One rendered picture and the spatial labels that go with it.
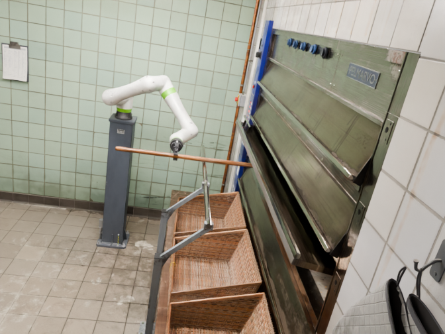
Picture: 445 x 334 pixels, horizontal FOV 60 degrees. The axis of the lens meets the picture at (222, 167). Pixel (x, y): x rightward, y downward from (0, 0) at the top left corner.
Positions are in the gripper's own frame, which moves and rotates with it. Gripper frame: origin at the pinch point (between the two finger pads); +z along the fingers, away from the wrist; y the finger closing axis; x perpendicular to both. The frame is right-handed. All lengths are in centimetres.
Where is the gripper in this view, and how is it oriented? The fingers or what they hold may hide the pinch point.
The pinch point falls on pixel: (175, 155)
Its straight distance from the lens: 263.8
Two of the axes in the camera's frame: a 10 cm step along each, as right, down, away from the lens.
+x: -9.8, -1.3, -1.4
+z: 0.9, 3.7, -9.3
